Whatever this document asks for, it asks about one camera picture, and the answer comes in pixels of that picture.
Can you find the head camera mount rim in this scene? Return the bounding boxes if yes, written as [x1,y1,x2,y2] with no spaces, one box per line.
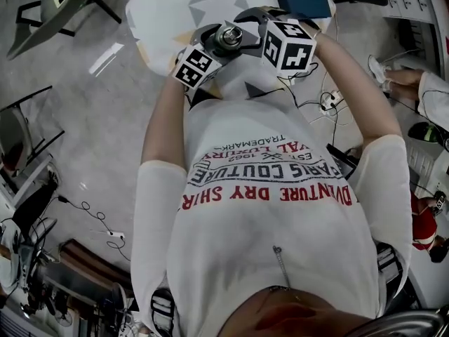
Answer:
[345,305,449,337]

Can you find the grey chair with black legs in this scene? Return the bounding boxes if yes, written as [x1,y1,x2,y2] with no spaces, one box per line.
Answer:
[0,85,67,178]
[6,0,123,62]

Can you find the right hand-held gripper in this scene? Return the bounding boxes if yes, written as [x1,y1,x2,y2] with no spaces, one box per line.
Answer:
[234,6,320,81]

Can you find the white printed paper sheet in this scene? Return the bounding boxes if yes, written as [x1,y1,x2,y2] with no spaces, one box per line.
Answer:
[382,0,441,24]

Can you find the person's left forearm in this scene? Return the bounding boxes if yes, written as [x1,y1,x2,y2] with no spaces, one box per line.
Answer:
[140,77,187,171]

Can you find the grey backpack strap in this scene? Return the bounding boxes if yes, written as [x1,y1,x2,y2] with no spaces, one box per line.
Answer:
[150,288,176,337]
[375,242,403,287]

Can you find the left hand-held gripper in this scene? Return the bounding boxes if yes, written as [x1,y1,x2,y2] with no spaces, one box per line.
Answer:
[173,21,243,91]

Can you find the white cabinet table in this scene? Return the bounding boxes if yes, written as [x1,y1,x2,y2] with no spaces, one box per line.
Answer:
[0,152,55,206]

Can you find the silver chain pendant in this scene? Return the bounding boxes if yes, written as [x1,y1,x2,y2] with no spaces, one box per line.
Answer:
[272,245,292,289]

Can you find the red item on chair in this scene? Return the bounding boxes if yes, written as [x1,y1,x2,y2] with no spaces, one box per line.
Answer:
[3,145,22,168]

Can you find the triangle-patterned tablecloth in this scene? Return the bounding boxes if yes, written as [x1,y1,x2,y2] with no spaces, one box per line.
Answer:
[125,0,333,101]

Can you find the black hip device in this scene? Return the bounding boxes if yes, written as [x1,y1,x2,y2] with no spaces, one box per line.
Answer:
[325,142,356,179]

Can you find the white printed t-shirt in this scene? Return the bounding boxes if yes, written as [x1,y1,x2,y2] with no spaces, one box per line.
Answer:
[131,98,413,337]

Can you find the person's face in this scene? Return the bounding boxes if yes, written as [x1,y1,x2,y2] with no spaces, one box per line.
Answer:
[224,288,373,337]

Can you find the person's black trousers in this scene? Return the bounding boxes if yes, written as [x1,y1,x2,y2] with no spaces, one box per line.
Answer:
[189,88,215,111]

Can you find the black looped cable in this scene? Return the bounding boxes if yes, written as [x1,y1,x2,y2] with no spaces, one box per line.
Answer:
[58,195,131,261]

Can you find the person's right forearm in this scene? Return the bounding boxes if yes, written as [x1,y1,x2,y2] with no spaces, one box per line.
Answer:
[308,29,403,150]

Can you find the black office chair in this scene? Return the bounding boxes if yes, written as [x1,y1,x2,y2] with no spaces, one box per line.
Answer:
[12,179,60,240]

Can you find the brown wooden board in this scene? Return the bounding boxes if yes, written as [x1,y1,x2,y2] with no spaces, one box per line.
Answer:
[61,239,134,287]

